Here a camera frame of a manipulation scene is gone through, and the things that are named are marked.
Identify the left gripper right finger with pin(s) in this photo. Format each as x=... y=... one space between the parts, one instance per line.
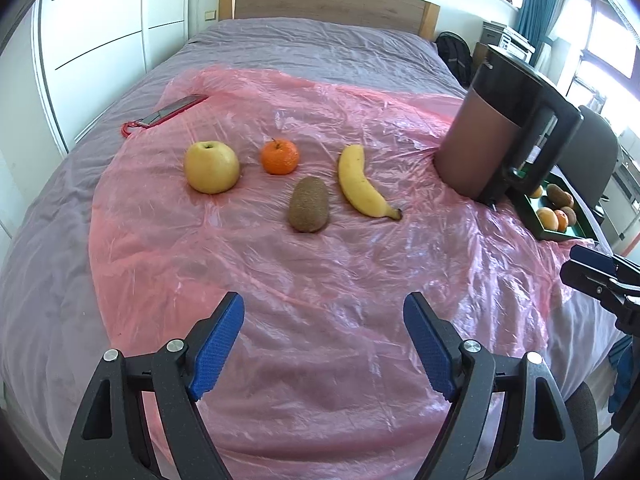
x=535 y=438

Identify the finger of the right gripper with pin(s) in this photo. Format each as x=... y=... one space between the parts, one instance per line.
x=624 y=270
x=614 y=295

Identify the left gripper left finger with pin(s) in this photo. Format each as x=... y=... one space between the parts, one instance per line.
x=110 y=437

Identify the yellow banana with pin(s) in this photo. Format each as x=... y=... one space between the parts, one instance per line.
x=358 y=190

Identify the brown kiwi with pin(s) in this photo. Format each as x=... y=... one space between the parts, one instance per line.
x=558 y=197
x=308 y=209
x=571 y=216

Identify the green rectangular tray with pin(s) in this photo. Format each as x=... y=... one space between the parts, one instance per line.
x=526 y=208

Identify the white desk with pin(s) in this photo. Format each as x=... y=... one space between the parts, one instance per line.
x=621 y=210

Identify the grey black chair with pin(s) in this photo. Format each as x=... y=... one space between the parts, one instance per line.
x=589 y=159

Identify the peach-coloured apple in tray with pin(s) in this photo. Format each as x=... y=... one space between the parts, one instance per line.
x=537 y=193

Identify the purple bed cover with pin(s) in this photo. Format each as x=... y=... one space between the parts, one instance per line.
x=52 y=332

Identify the steel black electric kettle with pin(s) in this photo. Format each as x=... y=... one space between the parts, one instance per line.
x=510 y=131

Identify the wooden drawer cabinet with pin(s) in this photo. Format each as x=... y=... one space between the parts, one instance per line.
x=479 y=55

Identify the grey printer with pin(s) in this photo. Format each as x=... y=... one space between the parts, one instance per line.
x=506 y=38

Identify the black backpack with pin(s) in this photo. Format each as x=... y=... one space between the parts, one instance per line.
x=456 y=55

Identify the teal curtain right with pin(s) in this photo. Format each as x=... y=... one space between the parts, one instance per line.
x=533 y=22

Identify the pink plastic sheet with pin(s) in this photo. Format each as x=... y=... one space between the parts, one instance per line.
x=162 y=255

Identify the yellow apple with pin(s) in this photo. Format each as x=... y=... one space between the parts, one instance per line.
x=211 y=167

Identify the small orange tangerine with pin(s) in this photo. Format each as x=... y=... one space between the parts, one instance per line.
x=279 y=157

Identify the red-edged phone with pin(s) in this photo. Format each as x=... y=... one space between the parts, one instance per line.
x=162 y=115

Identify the wooden headboard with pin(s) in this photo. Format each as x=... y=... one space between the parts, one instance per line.
x=418 y=17

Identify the white wardrobe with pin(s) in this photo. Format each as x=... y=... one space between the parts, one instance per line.
x=63 y=63

